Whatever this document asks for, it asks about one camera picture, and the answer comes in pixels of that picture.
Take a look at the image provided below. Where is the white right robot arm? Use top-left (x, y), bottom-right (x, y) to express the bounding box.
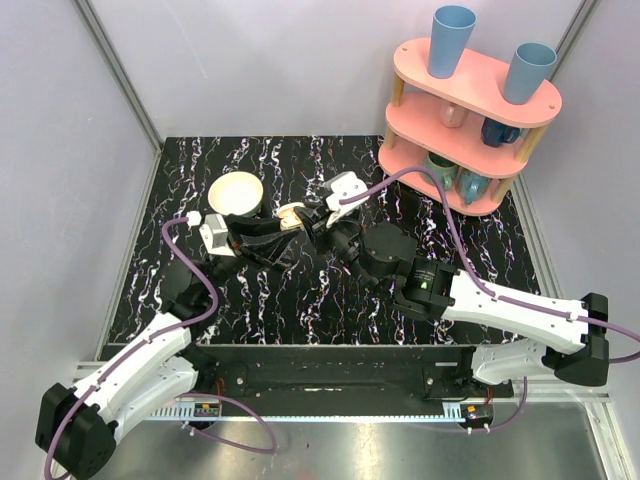
top-left (293, 205), bottom-right (610, 397)

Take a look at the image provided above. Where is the right blue plastic cup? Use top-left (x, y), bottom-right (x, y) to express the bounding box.
top-left (503, 42), bottom-right (557, 105)

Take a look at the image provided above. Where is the pink mug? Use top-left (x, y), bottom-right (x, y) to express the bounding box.
top-left (438, 100), bottom-right (470, 128)

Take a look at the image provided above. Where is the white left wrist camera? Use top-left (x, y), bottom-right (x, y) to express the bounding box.
top-left (186, 211), bottom-right (236, 257)

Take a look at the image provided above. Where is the green ceramic mug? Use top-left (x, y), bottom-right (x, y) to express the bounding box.
top-left (424, 151), bottom-right (459, 191)

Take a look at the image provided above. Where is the white earbud case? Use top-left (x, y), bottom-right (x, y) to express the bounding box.
top-left (276, 202), bottom-right (305, 231)

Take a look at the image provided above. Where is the pink three-tier shelf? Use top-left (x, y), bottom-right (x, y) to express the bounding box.
top-left (378, 38), bottom-right (562, 216)

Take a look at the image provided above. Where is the cream and green bowl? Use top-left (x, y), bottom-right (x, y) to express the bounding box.
top-left (207, 171), bottom-right (264, 217)

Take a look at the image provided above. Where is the left blue plastic cup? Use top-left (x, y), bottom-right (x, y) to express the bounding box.
top-left (427, 5), bottom-right (477, 79)

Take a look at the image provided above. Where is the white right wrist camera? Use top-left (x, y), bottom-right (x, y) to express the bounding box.
top-left (320, 171), bottom-right (367, 228)

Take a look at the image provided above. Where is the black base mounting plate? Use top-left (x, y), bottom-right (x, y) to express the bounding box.
top-left (203, 345), bottom-right (514, 400)

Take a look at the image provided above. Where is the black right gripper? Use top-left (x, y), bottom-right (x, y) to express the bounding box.
top-left (296, 201), bottom-right (382, 295)

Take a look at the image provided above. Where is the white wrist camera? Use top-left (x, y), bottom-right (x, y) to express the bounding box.
top-left (320, 171), bottom-right (367, 228)
top-left (186, 211), bottom-right (236, 257)

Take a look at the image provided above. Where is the blue plastic cup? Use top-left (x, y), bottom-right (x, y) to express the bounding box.
top-left (503, 42), bottom-right (557, 105)
top-left (427, 5), bottom-right (477, 79)

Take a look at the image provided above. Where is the light blue mug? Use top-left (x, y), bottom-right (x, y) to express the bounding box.
top-left (456, 170), bottom-right (492, 205)

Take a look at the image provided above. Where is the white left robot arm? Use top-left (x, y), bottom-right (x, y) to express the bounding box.
top-left (35, 211), bottom-right (299, 479)

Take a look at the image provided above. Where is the dark blue mug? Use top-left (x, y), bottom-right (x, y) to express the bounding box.
top-left (481, 118), bottom-right (521, 148)

